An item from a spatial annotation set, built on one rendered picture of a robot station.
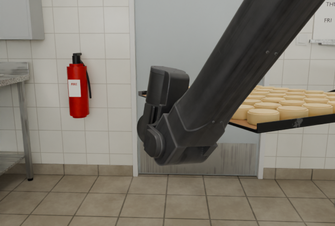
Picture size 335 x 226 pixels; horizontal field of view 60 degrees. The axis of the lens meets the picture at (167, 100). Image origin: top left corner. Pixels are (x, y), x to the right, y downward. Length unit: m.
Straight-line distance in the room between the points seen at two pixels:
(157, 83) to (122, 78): 1.94
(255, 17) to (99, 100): 2.21
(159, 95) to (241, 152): 2.15
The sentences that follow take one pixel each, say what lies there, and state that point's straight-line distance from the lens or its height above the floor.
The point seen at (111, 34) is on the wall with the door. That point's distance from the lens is 2.38.
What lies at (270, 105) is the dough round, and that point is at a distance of 0.56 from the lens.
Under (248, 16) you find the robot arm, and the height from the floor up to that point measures 1.16.
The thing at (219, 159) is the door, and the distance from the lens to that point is 2.56.
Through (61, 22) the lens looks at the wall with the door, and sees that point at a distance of 2.50.
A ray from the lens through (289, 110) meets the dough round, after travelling 0.52.
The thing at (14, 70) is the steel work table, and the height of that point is 0.91.
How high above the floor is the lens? 1.13
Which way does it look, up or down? 11 degrees down
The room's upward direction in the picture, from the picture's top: straight up
